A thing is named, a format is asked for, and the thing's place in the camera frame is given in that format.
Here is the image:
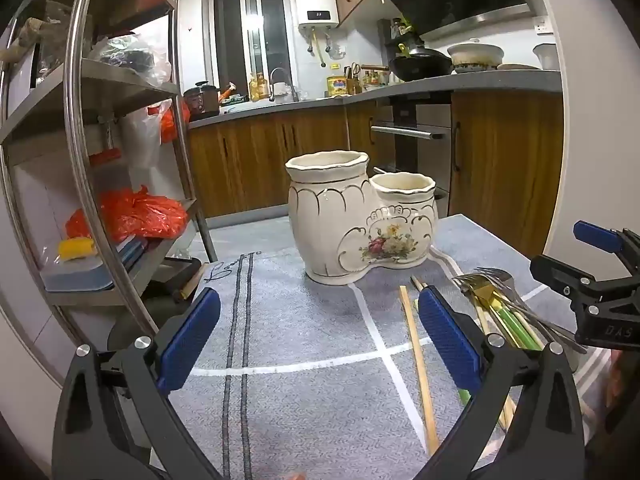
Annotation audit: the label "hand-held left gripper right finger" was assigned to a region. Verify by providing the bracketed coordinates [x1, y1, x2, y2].
[415, 285, 586, 480]

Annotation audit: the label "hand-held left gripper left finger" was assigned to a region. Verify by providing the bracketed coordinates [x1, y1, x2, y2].
[52, 287, 226, 480]

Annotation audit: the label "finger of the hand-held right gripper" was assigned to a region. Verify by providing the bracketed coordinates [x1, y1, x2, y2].
[572, 220, 640, 261]
[530, 255, 626, 306]

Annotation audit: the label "green handled yellow spoon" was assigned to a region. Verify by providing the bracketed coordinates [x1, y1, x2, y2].
[470, 294, 518, 433]

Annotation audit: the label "silver fork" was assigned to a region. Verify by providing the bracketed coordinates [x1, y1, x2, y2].
[474, 266, 588, 356]

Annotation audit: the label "white floral ceramic utensil holder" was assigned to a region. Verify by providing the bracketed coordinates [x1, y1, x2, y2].
[285, 150, 440, 286]

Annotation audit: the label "person's right hand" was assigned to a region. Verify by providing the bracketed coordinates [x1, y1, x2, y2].
[602, 350, 640, 441]

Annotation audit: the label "blue grey board stack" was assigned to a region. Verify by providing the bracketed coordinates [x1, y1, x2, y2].
[117, 235, 151, 273]

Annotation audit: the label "grey striped table mat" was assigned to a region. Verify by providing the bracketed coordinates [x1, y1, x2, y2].
[115, 214, 608, 480]

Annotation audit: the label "blue-lidded plastic box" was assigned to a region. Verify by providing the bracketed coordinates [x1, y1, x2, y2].
[40, 255, 118, 293]

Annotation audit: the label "crumpled red plastic bag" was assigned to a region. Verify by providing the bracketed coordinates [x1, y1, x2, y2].
[67, 185, 190, 243]

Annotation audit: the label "yellow item on shelf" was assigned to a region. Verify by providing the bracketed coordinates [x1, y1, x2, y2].
[57, 237, 98, 262]

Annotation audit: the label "grey kitchen countertop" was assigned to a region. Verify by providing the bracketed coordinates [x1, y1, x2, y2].
[187, 70, 563, 128]

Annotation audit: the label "wooden kitchen base cabinets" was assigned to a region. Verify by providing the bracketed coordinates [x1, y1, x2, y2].
[187, 90, 563, 261]

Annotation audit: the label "hanging white plastic bag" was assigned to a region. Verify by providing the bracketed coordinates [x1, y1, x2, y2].
[120, 105, 163, 171]

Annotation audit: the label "built-in steel oven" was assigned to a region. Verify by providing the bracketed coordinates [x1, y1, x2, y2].
[370, 92, 453, 206]

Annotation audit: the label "hanging red plastic bag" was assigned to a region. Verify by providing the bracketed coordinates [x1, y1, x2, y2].
[160, 100, 191, 143]

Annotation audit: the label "white clay pot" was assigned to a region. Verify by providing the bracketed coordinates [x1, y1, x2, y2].
[446, 42, 506, 72]

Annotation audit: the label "dark red rice cooker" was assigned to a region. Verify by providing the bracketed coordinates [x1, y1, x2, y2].
[183, 81, 221, 121]

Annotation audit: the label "chrome round pole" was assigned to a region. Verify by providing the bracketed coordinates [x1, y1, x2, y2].
[65, 0, 163, 338]

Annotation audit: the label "black wok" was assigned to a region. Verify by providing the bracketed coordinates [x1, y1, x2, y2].
[389, 45, 453, 82]

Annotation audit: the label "yellow soap bottles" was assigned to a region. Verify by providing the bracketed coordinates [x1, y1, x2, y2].
[248, 72, 271, 102]

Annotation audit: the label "metal shelf rack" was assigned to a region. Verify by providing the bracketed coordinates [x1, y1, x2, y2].
[0, 0, 211, 311]

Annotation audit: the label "row of seasoning bottles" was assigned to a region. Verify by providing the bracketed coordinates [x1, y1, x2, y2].
[360, 69, 393, 88]

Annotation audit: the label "chrome kitchen faucet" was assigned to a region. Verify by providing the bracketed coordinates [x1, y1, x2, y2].
[269, 67, 301, 103]

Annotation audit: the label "clear plastic bag dark contents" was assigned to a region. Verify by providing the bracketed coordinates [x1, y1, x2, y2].
[87, 35, 173, 86]

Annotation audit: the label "sliding window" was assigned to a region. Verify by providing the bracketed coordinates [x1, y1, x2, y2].
[209, 0, 293, 96]

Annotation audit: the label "clear bag of dried goods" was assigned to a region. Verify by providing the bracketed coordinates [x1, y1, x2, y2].
[10, 0, 76, 71]

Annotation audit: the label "black wall spice rack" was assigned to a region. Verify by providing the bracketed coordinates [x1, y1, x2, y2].
[380, 17, 421, 56]

